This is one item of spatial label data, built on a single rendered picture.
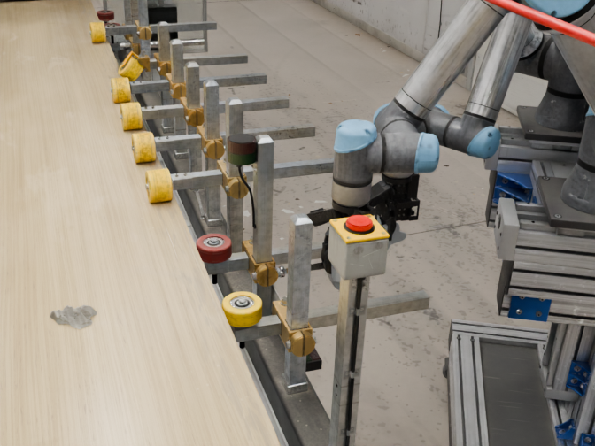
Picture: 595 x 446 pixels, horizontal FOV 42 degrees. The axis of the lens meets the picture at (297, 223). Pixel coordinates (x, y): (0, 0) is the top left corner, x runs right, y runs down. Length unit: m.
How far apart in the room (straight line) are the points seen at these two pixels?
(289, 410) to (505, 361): 1.18
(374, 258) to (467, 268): 2.36
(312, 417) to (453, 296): 1.79
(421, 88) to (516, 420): 1.21
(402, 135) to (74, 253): 0.76
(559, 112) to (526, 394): 0.88
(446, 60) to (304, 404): 0.74
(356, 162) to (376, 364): 1.54
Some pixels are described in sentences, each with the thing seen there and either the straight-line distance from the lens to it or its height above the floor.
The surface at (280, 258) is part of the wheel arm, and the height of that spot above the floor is 0.85.
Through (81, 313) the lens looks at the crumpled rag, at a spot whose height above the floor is 0.92.
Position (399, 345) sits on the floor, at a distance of 2.97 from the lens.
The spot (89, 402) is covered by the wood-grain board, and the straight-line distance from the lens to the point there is 1.34.
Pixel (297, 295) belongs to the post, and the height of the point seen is 0.94.
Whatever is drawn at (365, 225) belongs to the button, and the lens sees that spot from 1.14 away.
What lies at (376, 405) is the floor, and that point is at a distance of 2.69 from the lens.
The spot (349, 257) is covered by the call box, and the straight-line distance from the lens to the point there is 1.14.
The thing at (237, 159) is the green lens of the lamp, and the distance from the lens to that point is 1.59.
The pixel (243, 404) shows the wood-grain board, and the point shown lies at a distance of 1.31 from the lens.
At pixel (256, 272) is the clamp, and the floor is 0.86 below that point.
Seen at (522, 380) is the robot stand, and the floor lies 0.21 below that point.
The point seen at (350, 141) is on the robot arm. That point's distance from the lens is 1.40.
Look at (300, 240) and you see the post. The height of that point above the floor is 1.07.
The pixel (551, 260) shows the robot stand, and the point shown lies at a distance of 1.78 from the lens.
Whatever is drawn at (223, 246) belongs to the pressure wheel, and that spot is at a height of 0.91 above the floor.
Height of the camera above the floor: 1.77
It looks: 28 degrees down
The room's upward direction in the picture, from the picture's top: 2 degrees clockwise
